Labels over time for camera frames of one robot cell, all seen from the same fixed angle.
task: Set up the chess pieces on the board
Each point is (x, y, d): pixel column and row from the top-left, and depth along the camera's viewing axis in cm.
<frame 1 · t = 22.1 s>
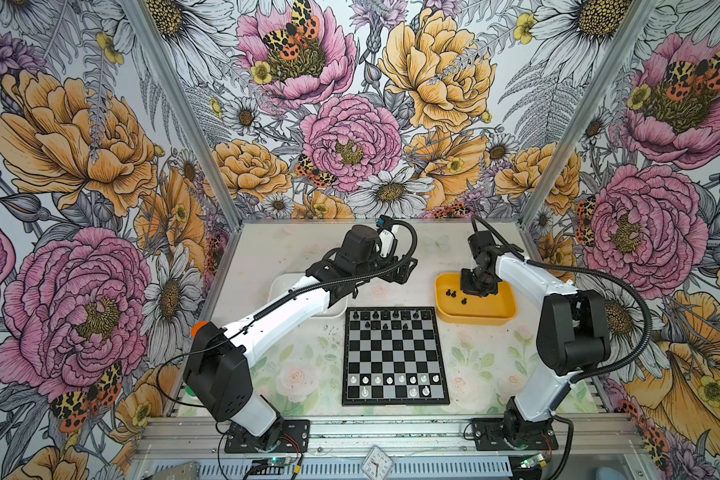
left hand: (399, 264, 79), fingers open
right hand: (470, 297, 92), fingers closed
black and white chessboard: (393, 357, 87), point 2 cm above the table
yellow plastic bin: (455, 306, 101), on the table

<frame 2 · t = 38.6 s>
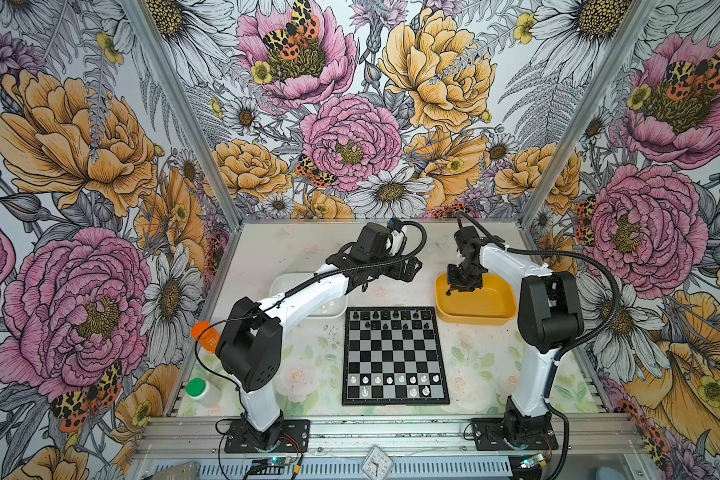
left hand: (404, 267, 85), fingers open
right hand: (456, 294, 96), fingers open
the named things where they were.

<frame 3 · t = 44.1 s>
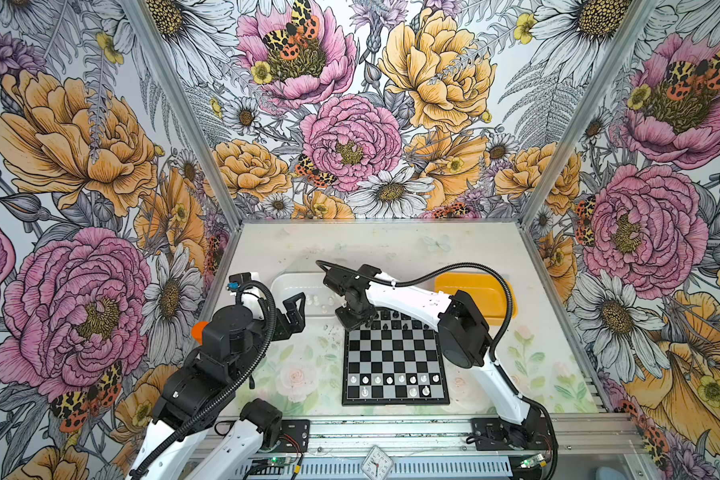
left hand: (287, 310, 66), fingers open
right hand: (356, 330, 88), fingers closed
the named things where they were.

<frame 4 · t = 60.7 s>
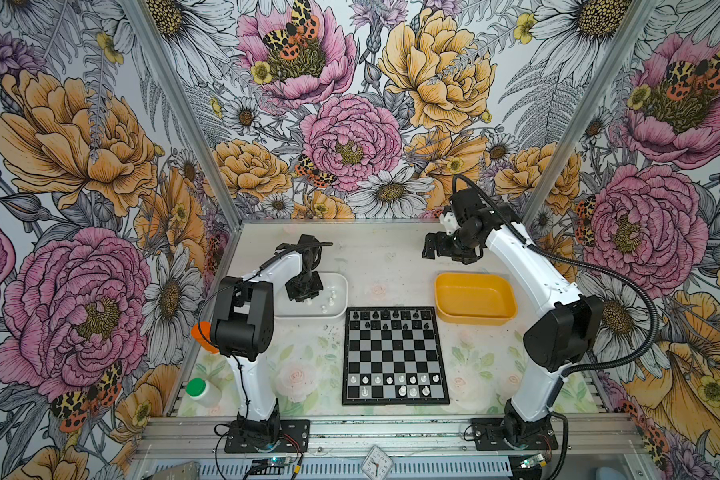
left hand: (308, 303, 94), fingers open
right hand: (439, 263, 83), fingers open
green capped white bottle: (204, 392, 74), point 9 cm above the table
the other named things where they were.

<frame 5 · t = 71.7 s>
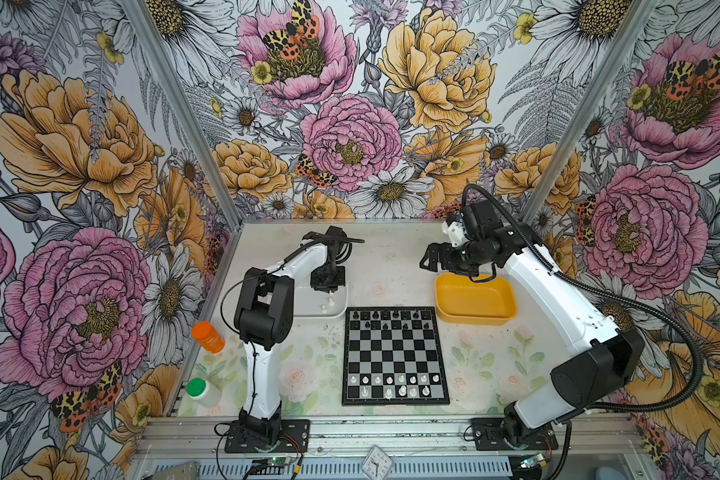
left hand: (330, 295, 95), fingers closed
right hand: (438, 274, 77), fingers open
the named things where they were.

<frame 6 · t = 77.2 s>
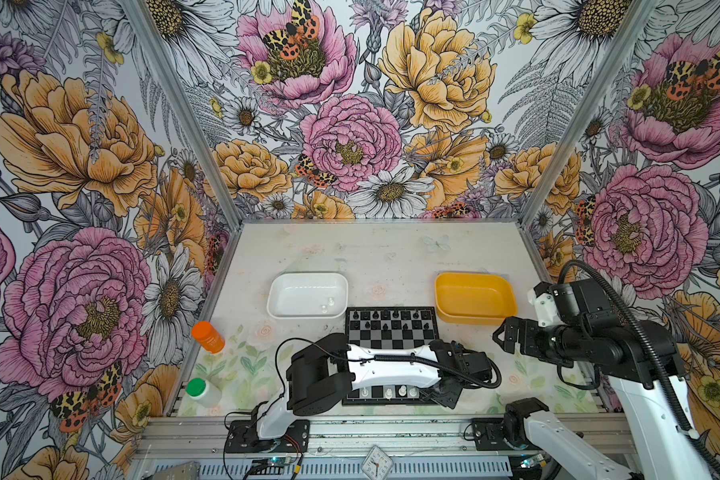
left hand: (433, 398, 77), fingers open
right hand: (516, 353, 62), fingers open
the named things where they were.

